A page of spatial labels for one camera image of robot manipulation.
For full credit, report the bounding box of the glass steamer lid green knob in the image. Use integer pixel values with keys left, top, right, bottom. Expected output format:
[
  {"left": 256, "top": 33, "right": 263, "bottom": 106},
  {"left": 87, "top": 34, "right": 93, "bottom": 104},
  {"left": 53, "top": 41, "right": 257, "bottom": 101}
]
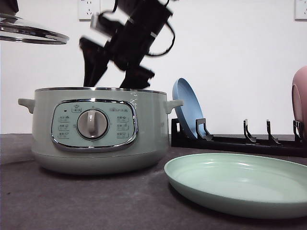
[{"left": 0, "top": 2, "right": 69, "bottom": 44}]

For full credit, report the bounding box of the white wall socket left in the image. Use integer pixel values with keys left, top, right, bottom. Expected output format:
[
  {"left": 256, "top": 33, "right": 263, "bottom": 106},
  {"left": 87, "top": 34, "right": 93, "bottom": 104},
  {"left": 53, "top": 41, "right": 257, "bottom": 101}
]
[{"left": 79, "top": 0, "right": 100, "bottom": 22}]

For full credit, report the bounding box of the green electric steamer pot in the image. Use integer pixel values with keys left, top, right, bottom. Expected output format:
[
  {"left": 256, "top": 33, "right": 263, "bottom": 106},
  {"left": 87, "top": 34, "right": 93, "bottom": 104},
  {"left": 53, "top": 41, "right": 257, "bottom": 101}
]
[{"left": 18, "top": 87, "right": 184, "bottom": 175}]

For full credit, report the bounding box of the white wall socket right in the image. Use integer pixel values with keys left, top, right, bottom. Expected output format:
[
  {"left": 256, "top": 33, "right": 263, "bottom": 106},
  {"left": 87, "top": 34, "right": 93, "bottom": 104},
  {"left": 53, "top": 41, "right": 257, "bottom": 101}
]
[{"left": 292, "top": 0, "right": 307, "bottom": 23}]

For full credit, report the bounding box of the white wall socket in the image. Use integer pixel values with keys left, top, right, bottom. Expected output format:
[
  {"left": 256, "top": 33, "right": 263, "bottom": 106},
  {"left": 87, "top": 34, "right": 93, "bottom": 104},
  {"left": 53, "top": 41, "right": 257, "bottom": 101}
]
[
  {"left": 292, "top": 0, "right": 307, "bottom": 23},
  {"left": 79, "top": 0, "right": 100, "bottom": 22}
]

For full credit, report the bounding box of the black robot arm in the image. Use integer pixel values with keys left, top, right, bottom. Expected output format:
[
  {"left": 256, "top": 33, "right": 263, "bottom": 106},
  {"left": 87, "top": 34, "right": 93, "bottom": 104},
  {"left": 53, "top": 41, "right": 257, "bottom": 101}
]
[{"left": 79, "top": 0, "right": 172, "bottom": 89}]

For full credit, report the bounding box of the green plate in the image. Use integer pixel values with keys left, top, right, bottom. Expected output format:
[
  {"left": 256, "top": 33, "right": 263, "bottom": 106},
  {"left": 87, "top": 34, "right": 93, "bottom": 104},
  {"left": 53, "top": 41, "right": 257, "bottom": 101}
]
[{"left": 164, "top": 153, "right": 307, "bottom": 219}]

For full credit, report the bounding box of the black dish rack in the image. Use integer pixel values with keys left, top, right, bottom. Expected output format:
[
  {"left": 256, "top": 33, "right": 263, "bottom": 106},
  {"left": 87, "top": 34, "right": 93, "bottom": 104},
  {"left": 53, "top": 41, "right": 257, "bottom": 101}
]
[{"left": 171, "top": 118, "right": 307, "bottom": 157}]

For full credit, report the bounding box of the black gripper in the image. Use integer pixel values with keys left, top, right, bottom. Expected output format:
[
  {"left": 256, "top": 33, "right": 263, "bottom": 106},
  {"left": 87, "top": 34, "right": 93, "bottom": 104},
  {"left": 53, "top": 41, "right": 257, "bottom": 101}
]
[{"left": 79, "top": 0, "right": 173, "bottom": 89}]

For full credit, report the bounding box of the blue plate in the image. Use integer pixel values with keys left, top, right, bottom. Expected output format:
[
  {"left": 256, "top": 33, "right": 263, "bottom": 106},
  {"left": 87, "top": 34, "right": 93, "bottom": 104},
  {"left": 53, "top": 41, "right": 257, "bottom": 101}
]
[{"left": 172, "top": 78, "right": 204, "bottom": 138}]

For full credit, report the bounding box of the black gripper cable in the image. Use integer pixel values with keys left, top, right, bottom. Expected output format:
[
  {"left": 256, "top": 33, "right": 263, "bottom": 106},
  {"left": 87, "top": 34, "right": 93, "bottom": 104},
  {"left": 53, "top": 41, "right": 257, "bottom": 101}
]
[{"left": 147, "top": 21, "right": 176, "bottom": 57}]

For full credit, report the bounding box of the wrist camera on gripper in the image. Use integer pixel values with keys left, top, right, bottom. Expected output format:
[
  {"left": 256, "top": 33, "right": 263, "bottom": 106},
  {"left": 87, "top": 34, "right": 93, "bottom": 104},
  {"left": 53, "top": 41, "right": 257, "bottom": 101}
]
[{"left": 90, "top": 12, "right": 99, "bottom": 30}]

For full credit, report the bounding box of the pink plate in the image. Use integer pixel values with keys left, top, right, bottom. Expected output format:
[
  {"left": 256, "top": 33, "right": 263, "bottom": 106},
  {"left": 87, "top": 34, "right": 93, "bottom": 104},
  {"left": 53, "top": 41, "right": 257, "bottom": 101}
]
[{"left": 292, "top": 66, "right": 307, "bottom": 141}]

